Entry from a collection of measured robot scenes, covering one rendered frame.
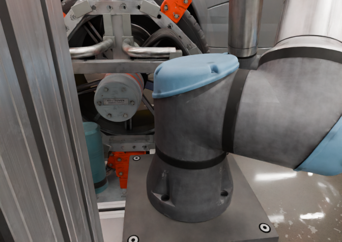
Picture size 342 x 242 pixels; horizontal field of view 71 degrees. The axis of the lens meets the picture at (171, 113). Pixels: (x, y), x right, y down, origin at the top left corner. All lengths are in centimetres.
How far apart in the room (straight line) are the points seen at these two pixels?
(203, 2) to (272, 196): 122
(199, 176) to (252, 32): 39
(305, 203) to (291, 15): 150
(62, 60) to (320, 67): 25
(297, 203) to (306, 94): 147
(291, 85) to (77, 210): 24
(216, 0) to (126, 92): 73
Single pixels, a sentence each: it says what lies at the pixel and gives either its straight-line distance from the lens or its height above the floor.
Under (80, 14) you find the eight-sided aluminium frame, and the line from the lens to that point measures 82.
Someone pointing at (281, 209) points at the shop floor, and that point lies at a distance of 166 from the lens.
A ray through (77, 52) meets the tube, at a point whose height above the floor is 100.
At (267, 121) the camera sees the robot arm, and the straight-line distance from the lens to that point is 28.
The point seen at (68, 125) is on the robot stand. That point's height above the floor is 104.
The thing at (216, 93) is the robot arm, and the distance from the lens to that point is 29.
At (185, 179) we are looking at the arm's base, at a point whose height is 89.
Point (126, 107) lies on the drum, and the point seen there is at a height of 84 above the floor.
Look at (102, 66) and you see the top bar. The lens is 64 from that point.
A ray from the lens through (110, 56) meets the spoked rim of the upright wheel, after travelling 93.
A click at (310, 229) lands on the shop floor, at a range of 162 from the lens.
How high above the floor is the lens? 112
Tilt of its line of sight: 25 degrees down
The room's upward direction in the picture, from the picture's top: straight up
